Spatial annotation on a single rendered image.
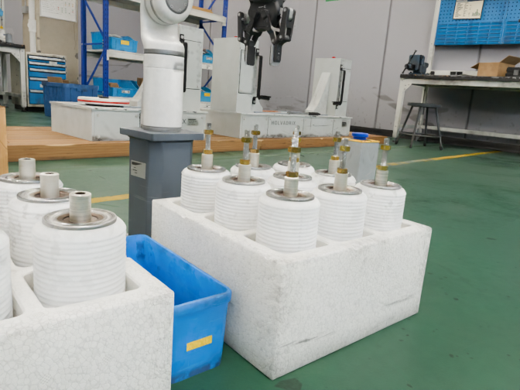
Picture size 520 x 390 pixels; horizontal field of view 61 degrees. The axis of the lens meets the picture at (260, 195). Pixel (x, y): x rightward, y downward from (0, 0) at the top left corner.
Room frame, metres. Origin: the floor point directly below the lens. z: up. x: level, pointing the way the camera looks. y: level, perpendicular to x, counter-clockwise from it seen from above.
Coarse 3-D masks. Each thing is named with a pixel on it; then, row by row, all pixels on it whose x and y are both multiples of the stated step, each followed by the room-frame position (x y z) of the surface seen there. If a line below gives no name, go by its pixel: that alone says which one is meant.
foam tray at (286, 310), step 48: (192, 240) 0.73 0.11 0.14; (240, 240) 0.64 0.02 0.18; (384, 240) 0.71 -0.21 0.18; (240, 288) 0.62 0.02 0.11; (288, 288) 0.57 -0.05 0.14; (336, 288) 0.64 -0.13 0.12; (384, 288) 0.72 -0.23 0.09; (240, 336) 0.62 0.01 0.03; (288, 336) 0.57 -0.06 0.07; (336, 336) 0.65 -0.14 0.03
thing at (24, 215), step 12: (12, 204) 0.51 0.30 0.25; (24, 204) 0.51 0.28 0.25; (36, 204) 0.51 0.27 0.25; (48, 204) 0.51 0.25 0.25; (60, 204) 0.52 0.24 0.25; (12, 216) 0.51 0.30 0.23; (24, 216) 0.50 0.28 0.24; (36, 216) 0.50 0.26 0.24; (12, 228) 0.51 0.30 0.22; (24, 228) 0.50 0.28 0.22; (12, 240) 0.51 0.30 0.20; (24, 240) 0.50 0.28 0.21; (12, 252) 0.51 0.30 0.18; (24, 252) 0.50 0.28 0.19; (24, 264) 0.50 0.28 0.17
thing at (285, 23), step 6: (282, 12) 0.87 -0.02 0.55; (288, 12) 0.87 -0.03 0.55; (294, 12) 0.88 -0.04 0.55; (282, 18) 0.87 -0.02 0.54; (288, 18) 0.87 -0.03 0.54; (294, 18) 0.88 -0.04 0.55; (282, 24) 0.87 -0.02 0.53; (288, 24) 0.87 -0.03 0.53; (282, 30) 0.87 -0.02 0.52; (288, 30) 0.89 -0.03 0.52; (282, 36) 0.87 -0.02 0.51
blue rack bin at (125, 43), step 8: (96, 32) 5.57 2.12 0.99; (96, 40) 5.59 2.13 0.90; (112, 40) 5.38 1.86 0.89; (120, 40) 5.45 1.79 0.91; (128, 40) 5.52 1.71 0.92; (96, 48) 5.60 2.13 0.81; (112, 48) 5.38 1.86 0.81; (120, 48) 5.46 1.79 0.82; (128, 48) 5.54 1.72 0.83; (136, 48) 5.62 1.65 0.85
